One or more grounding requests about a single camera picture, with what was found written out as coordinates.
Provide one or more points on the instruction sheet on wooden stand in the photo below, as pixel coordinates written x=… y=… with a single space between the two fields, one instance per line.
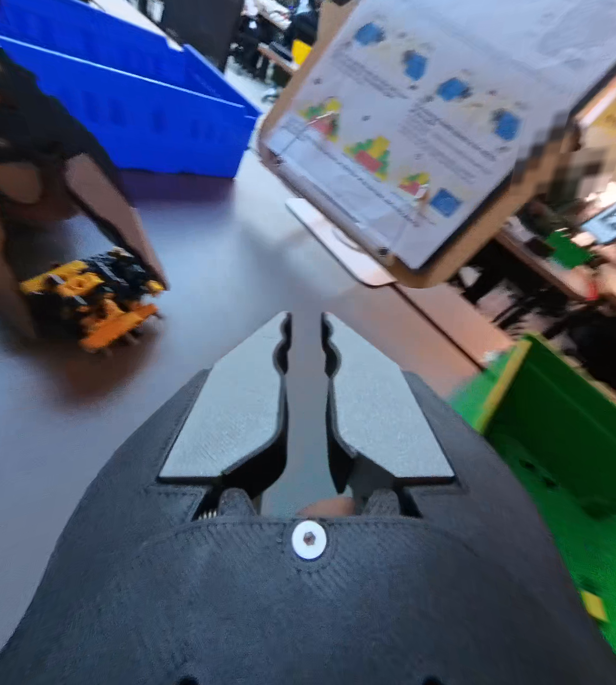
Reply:
x=334 y=16

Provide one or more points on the yellow black lego vehicle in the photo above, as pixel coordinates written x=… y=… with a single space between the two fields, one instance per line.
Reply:
x=88 y=299

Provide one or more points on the printed instruction sheet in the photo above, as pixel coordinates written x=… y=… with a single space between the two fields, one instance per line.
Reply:
x=420 y=107

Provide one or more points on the yellow lego brick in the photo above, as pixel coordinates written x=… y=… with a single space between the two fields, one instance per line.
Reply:
x=594 y=606

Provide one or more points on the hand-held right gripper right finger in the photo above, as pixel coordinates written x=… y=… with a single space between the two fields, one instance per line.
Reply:
x=382 y=423

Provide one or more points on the yellow storage bin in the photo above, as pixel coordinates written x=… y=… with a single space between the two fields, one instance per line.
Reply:
x=302 y=53

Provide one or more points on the black monitor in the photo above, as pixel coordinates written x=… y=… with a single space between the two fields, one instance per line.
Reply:
x=201 y=27

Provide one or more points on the person's left hand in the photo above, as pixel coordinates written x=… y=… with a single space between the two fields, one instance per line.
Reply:
x=24 y=187

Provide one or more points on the blue plastic bin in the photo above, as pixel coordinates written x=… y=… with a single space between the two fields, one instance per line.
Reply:
x=142 y=123
x=72 y=32

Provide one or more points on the green plastic bin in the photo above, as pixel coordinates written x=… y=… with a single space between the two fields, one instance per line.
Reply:
x=570 y=455

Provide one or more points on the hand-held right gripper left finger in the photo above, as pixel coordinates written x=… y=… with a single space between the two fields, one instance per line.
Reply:
x=227 y=423

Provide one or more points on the small green box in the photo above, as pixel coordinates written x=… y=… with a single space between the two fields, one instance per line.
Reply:
x=570 y=251

